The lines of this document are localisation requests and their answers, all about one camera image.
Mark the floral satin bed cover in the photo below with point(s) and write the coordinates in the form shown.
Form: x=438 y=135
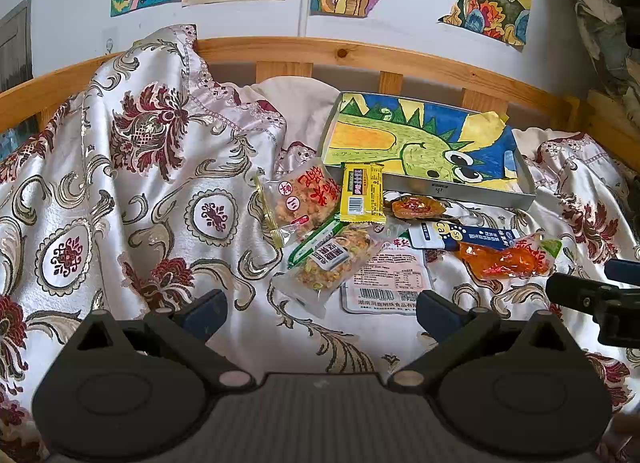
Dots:
x=138 y=195

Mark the brown orange snack packet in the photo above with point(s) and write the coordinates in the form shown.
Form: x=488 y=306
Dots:
x=411 y=207

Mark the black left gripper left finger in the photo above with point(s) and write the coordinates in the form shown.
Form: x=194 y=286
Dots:
x=136 y=389

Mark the mixed nuts clear bag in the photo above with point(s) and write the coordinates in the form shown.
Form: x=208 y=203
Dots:
x=335 y=261

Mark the grey wall panel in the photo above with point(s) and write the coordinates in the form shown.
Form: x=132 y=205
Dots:
x=16 y=46

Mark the clear rice cracker bag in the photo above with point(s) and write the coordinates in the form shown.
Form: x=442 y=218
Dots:
x=299 y=202

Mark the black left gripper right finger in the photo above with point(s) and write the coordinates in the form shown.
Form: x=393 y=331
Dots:
x=510 y=388

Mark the wooden bed frame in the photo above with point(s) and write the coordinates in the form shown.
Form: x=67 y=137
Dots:
x=482 y=90

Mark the blue white stick packet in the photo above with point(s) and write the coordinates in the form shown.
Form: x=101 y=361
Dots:
x=449 y=235

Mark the white pillow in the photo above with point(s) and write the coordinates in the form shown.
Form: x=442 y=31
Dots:
x=305 y=104

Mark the white kelp snack pouch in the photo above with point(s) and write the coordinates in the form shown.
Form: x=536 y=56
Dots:
x=389 y=284

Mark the grey metal tray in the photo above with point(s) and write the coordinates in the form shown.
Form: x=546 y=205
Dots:
x=425 y=147

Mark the orange spicy tofu packet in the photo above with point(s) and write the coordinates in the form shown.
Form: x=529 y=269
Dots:
x=527 y=257

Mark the yellow snack bar packet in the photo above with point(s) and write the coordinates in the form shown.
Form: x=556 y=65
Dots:
x=362 y=194

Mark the floral curtain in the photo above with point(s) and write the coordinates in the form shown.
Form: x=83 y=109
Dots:
x=610 y=33

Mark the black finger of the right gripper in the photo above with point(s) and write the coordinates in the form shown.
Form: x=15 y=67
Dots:
x=585 y=295
x=623 y=271

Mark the green sausage stick packet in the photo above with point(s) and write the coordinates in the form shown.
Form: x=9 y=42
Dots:
x=324 y=233

